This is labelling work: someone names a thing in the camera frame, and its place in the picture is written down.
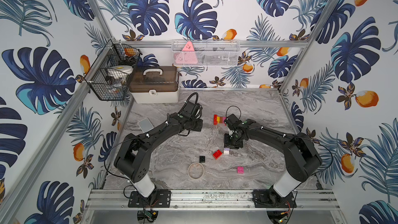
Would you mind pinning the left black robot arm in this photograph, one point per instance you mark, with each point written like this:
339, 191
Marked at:
134, 155

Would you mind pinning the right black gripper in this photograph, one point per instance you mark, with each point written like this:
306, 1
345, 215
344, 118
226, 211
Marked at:
226, 144

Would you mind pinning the black wire basket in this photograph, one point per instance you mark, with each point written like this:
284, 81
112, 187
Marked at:
108, 88

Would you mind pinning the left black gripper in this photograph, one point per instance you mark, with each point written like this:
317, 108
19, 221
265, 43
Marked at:
197, 125

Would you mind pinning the clear wall shelf basket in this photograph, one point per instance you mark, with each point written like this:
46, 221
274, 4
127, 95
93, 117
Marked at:
216, 53

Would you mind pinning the grey square card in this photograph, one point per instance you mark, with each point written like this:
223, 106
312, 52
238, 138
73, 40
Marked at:
145, 125

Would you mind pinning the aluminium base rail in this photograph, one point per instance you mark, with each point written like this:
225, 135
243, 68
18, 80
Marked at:
211, 200

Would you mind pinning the brown lid storage box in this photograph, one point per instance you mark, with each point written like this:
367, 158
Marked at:
155, 85

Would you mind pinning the tape roll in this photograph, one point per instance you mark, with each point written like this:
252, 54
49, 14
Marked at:
196, 170

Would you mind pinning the red 2x2 lego brick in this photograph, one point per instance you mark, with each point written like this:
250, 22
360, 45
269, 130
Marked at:
217, 154

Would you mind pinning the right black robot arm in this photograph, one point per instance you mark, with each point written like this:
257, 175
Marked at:
301, 157

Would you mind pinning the white bowl in basket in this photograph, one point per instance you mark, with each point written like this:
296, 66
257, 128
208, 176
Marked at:
119, 71

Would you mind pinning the pink triangle object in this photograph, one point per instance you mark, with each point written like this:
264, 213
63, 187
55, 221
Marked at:
187, 56

